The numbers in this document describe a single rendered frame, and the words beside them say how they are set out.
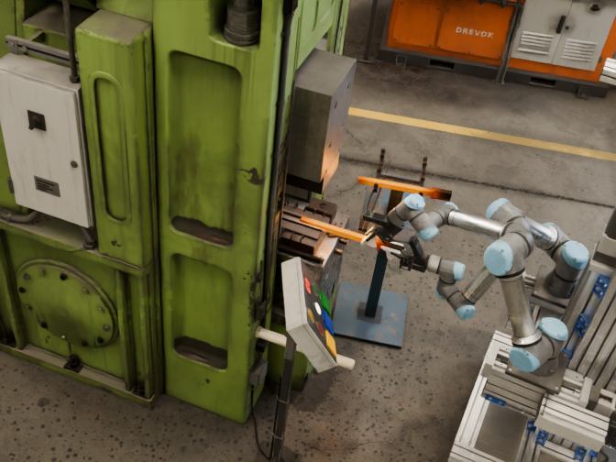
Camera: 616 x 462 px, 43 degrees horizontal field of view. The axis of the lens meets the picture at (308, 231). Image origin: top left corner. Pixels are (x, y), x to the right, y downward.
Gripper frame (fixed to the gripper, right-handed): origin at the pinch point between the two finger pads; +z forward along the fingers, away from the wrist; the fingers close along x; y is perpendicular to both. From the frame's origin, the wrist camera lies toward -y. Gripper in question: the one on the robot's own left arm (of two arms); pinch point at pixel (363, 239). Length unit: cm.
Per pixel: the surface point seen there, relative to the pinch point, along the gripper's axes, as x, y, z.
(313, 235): -6.2, -17.5, 10.7
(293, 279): -53, -21, -10
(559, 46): 362, 87, 25
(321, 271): -15.9, -5.5, 15.7
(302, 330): -74, -10, -13
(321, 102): -17, -55, -53
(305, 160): -17, -44, -27
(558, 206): 202, 130, 42
